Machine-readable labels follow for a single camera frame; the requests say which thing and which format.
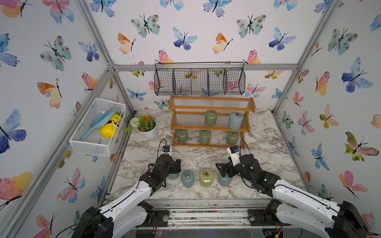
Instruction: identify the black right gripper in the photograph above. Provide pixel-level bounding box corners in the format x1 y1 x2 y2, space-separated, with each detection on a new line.
215 156 255 186

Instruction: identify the blue canister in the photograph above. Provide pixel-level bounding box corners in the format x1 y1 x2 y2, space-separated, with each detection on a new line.
181 170 195 188
228 112 244 131
217 174 232 187
168 173 180 179

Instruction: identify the yellow canister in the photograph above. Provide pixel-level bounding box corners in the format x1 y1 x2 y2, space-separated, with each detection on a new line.
199 169 214 187

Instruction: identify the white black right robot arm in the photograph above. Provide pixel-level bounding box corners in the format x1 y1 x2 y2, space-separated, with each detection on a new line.
216 153 369 238

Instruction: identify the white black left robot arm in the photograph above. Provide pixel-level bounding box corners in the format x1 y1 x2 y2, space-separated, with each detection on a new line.
72 154 181 238

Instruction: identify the wooden three-tier shelf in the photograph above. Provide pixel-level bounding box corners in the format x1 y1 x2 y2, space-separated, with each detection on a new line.
169 95 256 148

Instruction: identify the green canister bottom left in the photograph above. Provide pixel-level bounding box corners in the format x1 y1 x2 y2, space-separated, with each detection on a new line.
176 129 189 143

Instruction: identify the green canister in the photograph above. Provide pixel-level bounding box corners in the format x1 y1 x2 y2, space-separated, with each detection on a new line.
199 130 211 145
205 110 218 126
226 131 240 146
176 129 189 143

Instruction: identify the green canister bottom right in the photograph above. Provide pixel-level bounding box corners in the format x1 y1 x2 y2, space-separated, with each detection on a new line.
226 131 240 146

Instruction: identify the green canister bottom centre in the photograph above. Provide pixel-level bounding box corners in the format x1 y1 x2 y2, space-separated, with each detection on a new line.
199 130 211 145

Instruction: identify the white potted flower plant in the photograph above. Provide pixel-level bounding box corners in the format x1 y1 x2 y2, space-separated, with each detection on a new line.
124 114 157 139

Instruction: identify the green canister middle centre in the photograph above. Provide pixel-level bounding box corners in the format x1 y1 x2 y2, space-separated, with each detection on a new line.
205 110 218 126

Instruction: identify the yellow bottle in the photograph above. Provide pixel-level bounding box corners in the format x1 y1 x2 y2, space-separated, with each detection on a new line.
100 114 121 139

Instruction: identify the light blue plastic scoop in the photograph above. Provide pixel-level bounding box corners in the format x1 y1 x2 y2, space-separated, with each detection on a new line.
80 108 117 140

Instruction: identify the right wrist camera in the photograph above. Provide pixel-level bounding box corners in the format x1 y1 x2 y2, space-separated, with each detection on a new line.
227 145 240 166

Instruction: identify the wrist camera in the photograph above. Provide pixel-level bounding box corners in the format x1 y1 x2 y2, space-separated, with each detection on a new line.
227 145 240 166
162 145 171 155

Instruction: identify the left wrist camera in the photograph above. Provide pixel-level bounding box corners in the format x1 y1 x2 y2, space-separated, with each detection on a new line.
162 145 171 155

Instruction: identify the aluminium front rail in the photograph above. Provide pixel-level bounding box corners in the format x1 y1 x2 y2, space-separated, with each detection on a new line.
132 199 292 230

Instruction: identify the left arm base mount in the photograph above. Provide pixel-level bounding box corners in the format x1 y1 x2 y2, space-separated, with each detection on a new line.
139 209 170 228

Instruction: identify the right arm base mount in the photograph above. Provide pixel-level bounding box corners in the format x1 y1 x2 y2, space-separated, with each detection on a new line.
247 199 290 226

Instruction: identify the white wire wall basket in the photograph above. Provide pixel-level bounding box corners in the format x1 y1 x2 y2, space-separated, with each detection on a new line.
69 98 126 157

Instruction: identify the black wire wall basket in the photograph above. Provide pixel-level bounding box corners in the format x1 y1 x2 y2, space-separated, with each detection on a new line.
151 61 246 97

